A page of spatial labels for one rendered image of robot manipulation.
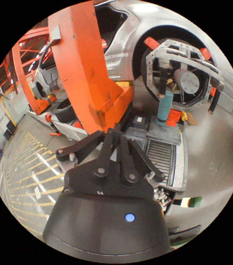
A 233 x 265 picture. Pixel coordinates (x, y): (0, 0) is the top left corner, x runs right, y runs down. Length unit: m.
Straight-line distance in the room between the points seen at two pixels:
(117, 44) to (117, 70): 0.26
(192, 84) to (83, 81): 0.53
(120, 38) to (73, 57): 0.58
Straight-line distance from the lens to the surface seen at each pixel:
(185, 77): 0.52
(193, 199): 0.36
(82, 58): 0.31
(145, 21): 0.84
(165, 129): 1.04
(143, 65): 0.72
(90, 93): 0.32
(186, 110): 0.76
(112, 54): 0.84
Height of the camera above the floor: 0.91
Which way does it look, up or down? 46 degrees down
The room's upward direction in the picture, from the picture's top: 12 degrees counter-clockwise
